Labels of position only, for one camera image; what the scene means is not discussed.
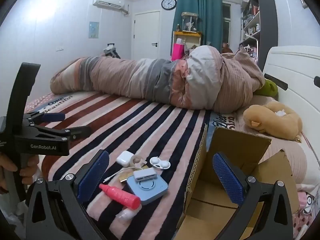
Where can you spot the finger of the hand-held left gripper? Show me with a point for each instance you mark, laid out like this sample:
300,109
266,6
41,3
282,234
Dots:
80,131
53,117

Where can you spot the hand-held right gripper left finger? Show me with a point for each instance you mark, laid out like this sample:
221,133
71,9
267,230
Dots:
92,177

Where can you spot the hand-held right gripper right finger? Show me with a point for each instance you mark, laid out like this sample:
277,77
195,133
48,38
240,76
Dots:
225,177

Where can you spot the small gold box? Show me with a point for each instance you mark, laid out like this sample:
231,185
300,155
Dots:
125,177

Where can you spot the pink bottle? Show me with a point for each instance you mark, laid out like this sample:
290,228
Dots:
120,196

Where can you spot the white earbuds case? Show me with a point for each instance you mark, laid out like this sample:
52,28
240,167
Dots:
123,158

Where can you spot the brown cardboard box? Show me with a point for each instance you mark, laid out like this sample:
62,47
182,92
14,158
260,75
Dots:
240,142

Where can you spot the beige tape roll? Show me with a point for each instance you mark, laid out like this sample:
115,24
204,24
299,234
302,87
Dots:
133,158

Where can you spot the small clear bottle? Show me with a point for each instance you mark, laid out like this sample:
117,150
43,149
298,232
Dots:
126,214

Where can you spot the white usb hub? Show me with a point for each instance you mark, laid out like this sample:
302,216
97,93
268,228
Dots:
143,173

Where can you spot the light blue square charger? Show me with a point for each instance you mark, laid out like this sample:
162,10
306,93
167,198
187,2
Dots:
150,190

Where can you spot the white contact lens case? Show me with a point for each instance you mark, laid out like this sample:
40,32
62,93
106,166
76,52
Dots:
162,164

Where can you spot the person's left hand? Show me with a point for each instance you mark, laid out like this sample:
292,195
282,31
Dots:
31,167

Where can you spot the striped plush blanket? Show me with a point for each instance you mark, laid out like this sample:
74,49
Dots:
150,130

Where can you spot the white plastic bag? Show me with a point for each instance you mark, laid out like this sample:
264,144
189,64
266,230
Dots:
11,212

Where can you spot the brown plush toy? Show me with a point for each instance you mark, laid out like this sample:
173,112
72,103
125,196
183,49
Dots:
275,122

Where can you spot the pink polka dot cushion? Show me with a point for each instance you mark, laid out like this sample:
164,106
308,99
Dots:
306,205

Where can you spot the grey black bag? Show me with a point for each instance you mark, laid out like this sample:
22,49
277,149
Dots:
111,51

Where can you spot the rolled pink grey quilt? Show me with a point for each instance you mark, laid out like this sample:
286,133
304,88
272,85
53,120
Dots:
150,80

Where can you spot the green plush toy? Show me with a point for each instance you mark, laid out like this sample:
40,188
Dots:
268,87

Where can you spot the white door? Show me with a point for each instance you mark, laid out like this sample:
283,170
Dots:
146,35

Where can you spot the pink gift bag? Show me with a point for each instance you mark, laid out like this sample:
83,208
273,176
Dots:
177,52

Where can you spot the white air conditioner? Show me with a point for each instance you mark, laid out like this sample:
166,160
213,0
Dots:
108,1

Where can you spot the brown teddy bear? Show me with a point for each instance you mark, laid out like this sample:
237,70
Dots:
226,48

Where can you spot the white bed headboard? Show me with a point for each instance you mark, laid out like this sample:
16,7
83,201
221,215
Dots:
295,67

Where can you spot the yellow table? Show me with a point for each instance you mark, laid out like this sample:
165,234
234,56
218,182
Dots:
187,34

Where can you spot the glass display case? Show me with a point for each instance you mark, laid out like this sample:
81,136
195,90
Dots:
189,22

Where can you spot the window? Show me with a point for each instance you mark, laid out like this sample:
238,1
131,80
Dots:
226,22

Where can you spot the teal curtain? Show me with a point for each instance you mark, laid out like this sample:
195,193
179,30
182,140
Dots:
210,17

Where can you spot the black white bookshelf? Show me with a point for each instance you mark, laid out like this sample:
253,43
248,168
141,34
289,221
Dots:
268,17

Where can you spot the small blue wall poster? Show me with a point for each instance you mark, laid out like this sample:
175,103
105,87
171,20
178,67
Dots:
94,30

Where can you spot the black round wall clock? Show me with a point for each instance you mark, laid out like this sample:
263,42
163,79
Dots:
169,3

